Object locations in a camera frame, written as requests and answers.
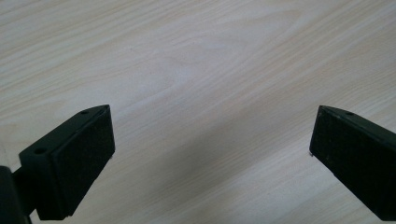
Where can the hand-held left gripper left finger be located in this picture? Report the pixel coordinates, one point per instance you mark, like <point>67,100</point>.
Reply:
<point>71,161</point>

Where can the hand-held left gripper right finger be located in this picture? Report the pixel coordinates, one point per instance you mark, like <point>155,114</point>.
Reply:
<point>358,158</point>

